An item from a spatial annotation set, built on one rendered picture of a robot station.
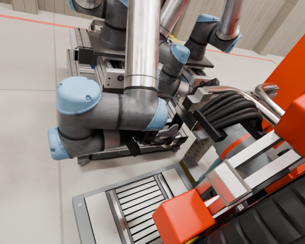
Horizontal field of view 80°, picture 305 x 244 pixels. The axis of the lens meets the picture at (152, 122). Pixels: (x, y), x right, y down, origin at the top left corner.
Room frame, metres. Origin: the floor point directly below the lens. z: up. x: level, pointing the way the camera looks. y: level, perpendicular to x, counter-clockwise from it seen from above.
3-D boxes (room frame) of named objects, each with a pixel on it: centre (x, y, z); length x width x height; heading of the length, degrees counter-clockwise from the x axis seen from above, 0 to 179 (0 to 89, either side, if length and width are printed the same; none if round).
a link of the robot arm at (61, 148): (0.25, 0.15, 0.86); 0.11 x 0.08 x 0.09; 133
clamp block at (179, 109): (0.43, -0.09, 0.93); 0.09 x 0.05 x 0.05; 43
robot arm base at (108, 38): (0.89, 0.34, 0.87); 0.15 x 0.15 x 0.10
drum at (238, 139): (0.45, -0.31, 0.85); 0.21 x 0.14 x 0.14; 43
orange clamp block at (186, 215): (0.18, -0.13, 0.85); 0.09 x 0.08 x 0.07; 133
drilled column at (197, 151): (1.13, -0.45, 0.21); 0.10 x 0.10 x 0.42; 43
